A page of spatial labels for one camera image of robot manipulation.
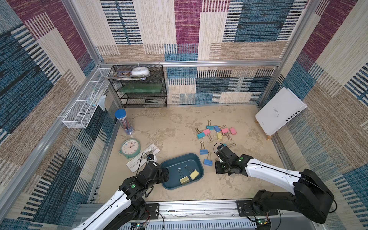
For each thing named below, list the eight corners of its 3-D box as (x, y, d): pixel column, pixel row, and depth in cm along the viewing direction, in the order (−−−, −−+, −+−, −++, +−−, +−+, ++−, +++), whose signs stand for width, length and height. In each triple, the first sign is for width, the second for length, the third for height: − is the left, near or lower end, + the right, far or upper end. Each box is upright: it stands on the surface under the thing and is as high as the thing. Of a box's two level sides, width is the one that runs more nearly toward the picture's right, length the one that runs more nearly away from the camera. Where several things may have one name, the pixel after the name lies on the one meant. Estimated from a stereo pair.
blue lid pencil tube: (125, 136, 105) (116, 120, 91) (124, 127, 110) (114, 110, 96) (135, 133, 106) (127, 116, 92) (133, 124, 112) (125, 107, 97)
